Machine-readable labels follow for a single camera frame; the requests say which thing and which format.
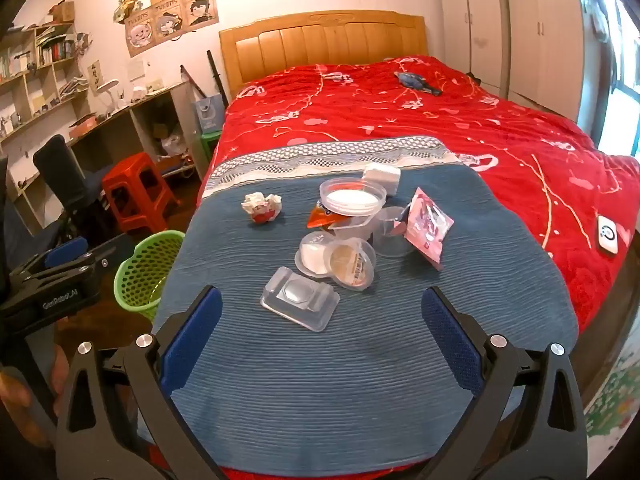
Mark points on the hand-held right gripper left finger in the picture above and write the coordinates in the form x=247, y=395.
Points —
x=195, y=330

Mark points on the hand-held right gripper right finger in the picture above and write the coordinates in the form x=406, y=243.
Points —
x=450, y=342

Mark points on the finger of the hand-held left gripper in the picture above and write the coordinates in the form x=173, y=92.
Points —
x=75, y=270
x=65, y=251

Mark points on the green mesh wastebasket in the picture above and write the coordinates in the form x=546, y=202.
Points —
x=145, y=275

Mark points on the clear plastic cup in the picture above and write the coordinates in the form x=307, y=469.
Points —
x=392, y=235

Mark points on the orange snack wrapper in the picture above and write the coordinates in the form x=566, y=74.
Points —
x=320, y=217

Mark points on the person's left hand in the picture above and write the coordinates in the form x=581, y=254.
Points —
x=12, y=395

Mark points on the black office chair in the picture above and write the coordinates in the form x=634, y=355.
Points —
x=65, y=170

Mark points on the red plastic stool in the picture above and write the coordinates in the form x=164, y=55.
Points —
x=135, y=185

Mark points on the clear plastic blister tray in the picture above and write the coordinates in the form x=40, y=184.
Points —
x=299, y=299

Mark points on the blue ribbed blanket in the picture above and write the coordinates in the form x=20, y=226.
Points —
x=300, y=385

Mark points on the pink snack packet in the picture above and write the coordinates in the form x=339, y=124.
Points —
x=427, y=225

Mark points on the small round brown-lidded container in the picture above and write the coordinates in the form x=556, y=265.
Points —
x=350, y=265

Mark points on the crumpled white paper ball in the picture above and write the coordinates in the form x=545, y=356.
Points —
x=261, y=208

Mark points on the small round white-lidded container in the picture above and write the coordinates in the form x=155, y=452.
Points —
x=312, y=255

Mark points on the wooden desk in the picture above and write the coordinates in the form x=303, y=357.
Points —
x=117, y=114

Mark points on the clear rectangular plastic tub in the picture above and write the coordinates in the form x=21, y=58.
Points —
x=357, y=227

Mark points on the white plastic bag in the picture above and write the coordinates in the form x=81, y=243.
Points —
x=173, y=146

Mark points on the white desk lamp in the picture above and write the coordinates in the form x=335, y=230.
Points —
x=107, y=91

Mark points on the colourful floor mat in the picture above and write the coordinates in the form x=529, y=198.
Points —
x=610, y=400

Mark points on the round clear container white lid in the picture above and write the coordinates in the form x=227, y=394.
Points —
x=352, y=196

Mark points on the white tissue pack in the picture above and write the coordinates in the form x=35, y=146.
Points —
x=381, y=177

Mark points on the green plastic stool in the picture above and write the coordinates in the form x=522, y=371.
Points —
x=210, y=145

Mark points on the white rectangular device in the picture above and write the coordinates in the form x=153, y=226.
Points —
x=607, y=235

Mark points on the pale blue gift bag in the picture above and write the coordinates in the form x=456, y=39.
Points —
x=209, y=115

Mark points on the row of books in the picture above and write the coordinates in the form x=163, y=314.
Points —
x=56, y=51

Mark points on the red and black stick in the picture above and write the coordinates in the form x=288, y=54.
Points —
x=192, y=82

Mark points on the cardboard box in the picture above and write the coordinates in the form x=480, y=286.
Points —
x=63, y=11

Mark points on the red printed blanket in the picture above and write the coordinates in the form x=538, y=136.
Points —
x=375, y=110

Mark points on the blue toy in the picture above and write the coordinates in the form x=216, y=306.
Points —
x=415, y=81

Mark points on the wooden bed headboard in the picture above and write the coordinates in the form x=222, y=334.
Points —
x=325, y=40

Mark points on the beige wardrobe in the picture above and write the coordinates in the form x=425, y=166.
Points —
x=515, y=30

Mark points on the window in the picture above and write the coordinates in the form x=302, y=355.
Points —
x=622, y=60

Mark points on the wooden wall bookshelf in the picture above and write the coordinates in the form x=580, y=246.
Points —
x=30, y=85

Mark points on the hanging wall scroll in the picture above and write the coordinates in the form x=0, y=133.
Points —
x=95, y=76

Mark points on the cartoon wall poster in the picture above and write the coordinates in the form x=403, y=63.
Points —
x=172, y=20

